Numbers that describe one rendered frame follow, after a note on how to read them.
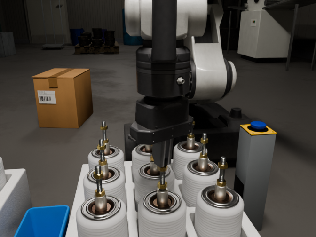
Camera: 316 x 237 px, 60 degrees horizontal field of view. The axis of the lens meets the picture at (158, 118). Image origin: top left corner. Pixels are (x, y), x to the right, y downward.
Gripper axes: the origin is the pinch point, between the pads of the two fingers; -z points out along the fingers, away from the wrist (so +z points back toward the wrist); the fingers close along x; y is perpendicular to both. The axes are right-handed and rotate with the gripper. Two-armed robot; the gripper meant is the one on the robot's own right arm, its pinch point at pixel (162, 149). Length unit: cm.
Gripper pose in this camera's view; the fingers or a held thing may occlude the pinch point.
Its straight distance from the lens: 50.3
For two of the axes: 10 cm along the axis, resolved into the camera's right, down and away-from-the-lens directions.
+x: -8.1, 2.0, -5.5
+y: 5.9, 2.7, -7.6
